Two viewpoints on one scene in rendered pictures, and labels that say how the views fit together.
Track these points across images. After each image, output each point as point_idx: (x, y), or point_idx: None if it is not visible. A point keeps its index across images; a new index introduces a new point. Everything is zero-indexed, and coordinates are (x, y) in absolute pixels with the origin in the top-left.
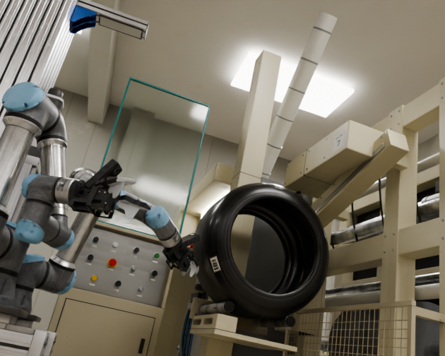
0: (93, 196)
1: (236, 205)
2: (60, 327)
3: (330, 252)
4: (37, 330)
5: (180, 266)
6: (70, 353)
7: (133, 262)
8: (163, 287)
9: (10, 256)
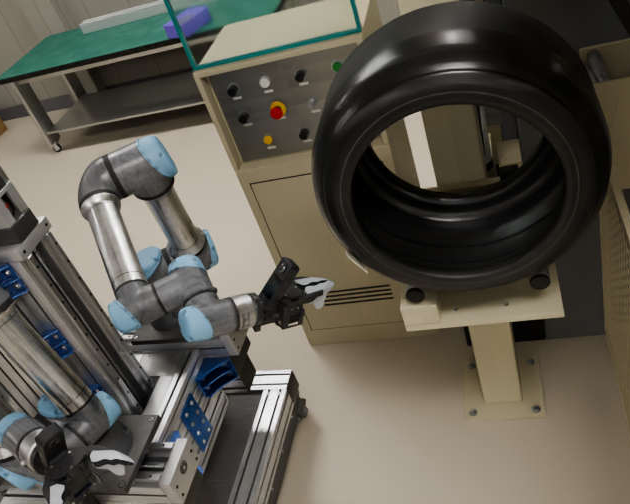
0: None
1: (341, 164)
2: (267, 215)
3: None
4: (159, 485)
5: (289, 323)
6: (297, 235)
7: (307, 93)
8: None
9: None
